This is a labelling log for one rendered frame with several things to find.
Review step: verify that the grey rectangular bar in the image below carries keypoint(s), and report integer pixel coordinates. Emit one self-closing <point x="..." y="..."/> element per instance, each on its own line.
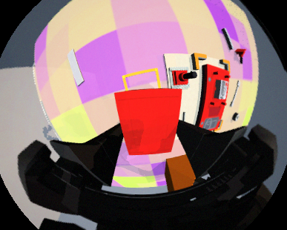
<point x="227" y="36"/>

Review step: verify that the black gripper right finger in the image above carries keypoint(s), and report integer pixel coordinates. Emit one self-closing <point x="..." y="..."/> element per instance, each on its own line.
<point x="204" y="147"/>

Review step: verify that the black and red joystick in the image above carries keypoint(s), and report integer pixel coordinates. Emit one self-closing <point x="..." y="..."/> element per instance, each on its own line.
<point x="180" y="77"/>

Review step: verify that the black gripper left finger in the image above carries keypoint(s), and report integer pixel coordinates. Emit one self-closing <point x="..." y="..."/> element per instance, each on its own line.
<point x="98" y="155"/>

